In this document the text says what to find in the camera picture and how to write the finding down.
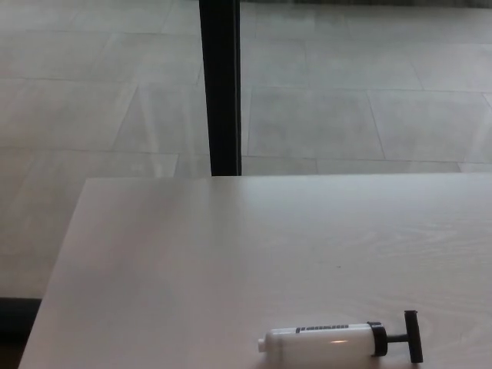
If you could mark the black window frame post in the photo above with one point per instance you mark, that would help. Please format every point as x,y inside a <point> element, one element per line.
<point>221,88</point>

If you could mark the black window frame base rail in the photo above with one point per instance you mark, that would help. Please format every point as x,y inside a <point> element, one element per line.
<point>17,319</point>

